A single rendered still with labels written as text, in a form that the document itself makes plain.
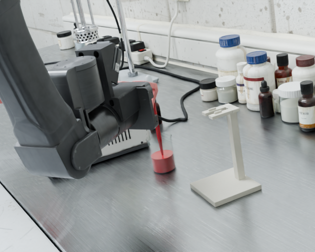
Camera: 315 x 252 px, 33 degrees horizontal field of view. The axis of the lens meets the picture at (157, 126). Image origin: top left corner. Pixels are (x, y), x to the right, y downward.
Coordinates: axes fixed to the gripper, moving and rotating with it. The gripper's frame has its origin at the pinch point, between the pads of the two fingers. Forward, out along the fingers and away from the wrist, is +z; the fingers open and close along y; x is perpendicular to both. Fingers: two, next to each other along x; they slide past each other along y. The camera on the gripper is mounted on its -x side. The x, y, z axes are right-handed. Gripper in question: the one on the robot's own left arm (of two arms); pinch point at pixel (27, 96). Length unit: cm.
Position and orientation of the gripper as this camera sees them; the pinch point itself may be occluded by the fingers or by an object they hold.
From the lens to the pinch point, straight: 105.4
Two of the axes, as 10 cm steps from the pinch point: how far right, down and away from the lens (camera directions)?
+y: -3.7, -2.7, 8.9
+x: -4.6, 8.8, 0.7
